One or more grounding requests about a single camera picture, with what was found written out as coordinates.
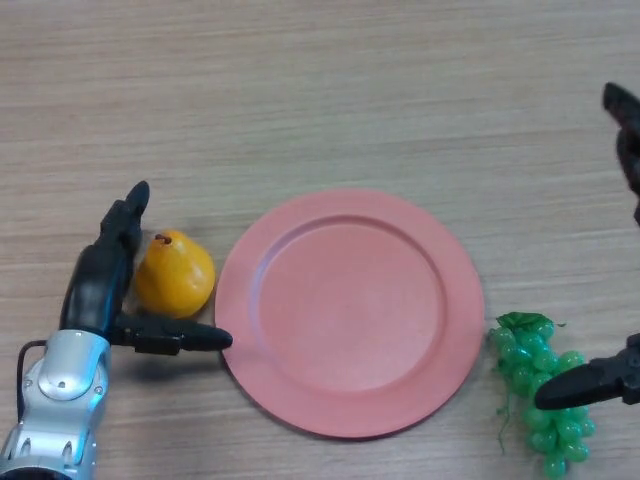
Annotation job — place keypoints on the yellow pear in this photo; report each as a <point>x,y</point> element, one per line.
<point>172,275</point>

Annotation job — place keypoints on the pink round plate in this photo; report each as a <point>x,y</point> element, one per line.
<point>350,310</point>

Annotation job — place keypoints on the green grape bunch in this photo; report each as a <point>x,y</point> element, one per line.
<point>520,350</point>

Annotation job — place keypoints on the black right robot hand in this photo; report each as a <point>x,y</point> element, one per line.
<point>590,385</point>

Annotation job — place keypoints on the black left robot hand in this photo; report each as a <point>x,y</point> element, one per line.
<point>95,285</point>

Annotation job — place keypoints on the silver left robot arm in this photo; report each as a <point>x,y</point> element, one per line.
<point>60,400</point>

